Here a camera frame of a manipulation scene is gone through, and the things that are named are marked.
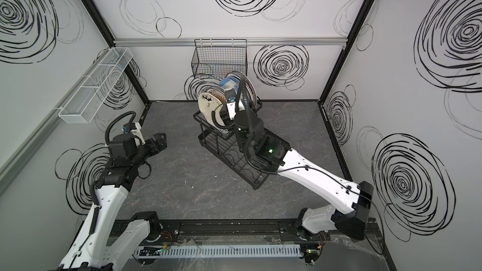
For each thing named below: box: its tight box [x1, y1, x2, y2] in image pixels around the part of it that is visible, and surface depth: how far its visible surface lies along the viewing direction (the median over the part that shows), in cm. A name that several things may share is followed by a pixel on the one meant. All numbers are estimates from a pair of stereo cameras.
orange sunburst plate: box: [205, 88, 228, 104], surface depth 72 cm
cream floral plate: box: [197, 92, 226, 127], surface depth 79 cm
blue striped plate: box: [219, 75, 241, 94], surface depth 78 cm
